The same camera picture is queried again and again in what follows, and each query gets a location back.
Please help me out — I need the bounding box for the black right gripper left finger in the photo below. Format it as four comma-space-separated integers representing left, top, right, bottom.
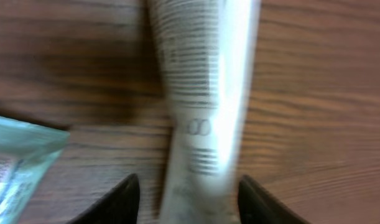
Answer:
68, 174, 141, 224

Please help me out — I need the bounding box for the white conditioner tube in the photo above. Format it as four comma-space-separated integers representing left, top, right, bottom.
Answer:
149, 0, 261, 224

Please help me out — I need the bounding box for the teal snack packet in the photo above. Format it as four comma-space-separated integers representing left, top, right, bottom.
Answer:
0, 116, 70, 224

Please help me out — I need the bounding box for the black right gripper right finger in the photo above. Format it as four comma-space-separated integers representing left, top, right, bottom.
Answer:
237, 175, 309, 224

